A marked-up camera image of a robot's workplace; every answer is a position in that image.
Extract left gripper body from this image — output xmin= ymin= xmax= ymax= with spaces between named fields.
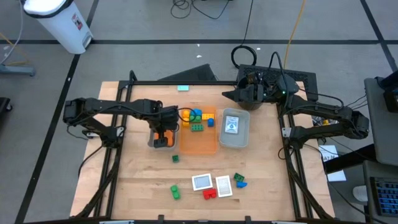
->
xmin=149 ymin=105 xmax=180 ymax=132

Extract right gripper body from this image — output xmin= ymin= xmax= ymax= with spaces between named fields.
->
xmin=244 ymin=72 xmax=279 ymax=104

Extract orange foam die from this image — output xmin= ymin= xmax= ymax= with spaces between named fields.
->
xmin=154 ymin=129 xmax=175 ymax=148

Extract blue-backed playing card deck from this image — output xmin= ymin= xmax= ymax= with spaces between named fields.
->
xmin=224 ymin=115 xmax=239 ymax=134

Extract red two-stud toy brick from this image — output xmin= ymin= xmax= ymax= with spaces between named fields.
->
xmin=203 ymin=188 xmax=218 ymax=200

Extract grey plastic bin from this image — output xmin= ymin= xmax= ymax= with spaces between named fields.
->
xmin=147 ymin=109 xmax=180 ymax=150
xmin=217 ymin=108 xmax=251 ymax=149

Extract black round bucket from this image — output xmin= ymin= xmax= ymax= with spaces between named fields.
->
xmin=236 ymin=76 xmax=272 ymax=111

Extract orange translucent plastic bin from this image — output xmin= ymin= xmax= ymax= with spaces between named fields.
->
xmin=180 ymin=105 xmax=218 ymax=156

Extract white paper sheet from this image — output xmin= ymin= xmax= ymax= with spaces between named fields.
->
xmin=318 ymin=144 xmax=340 ymax=162
xmin=326 ymin=170 xmax=347 ymax=183

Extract black desk beam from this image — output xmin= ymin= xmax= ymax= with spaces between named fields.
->
xmin=323 ymin=143 xmax=377 ymax=175

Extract grey desk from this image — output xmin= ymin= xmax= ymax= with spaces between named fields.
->
xmin=362 ymin=160 xmax=398 ymax=224
xmin=364 ymin=77 xmax=398 ymax=167

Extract black desk device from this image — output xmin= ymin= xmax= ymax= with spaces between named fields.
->
xmin=376 ymin=70 xmax=398 ymax=113

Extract white trash can black liner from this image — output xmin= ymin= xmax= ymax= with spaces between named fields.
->
xmin=23 ymin=0 xmax=94 ymax=55

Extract white computer mouse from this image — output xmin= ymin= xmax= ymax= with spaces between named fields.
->
xmin=353 ymin=185 xmax=369 ymax=202

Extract grey table foot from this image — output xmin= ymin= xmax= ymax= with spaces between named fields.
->
xmin=0 ymin=63 xmax=36 ymax=77

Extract black caster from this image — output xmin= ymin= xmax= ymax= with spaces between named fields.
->
xmin=0 ymin=96 xmax=13 ymax=121

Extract black keyboard pink keys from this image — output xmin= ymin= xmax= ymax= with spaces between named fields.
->
xmin=369 ymin=176 xmax=398 ymax=217

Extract coiled black floor cable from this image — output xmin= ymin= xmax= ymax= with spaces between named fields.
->
xmin=230 ymin=0 xmax=258 ymax=70

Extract black aluminium table frame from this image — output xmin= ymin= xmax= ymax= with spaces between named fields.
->
xmin=73 ymin=70 xmax=336 ymax=224

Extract yellow hanging cable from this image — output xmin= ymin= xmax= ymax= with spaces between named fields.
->
xmin=282 ymin=0 xmax=308 ymax=70

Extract tangled black floor cable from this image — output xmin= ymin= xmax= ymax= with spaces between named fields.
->
xmin=170 ymin=0 xmax=233 ymax=20

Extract grey floor cable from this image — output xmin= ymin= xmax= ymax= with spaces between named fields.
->
xmin=0 ymin=0 xmax=25 ymax=65

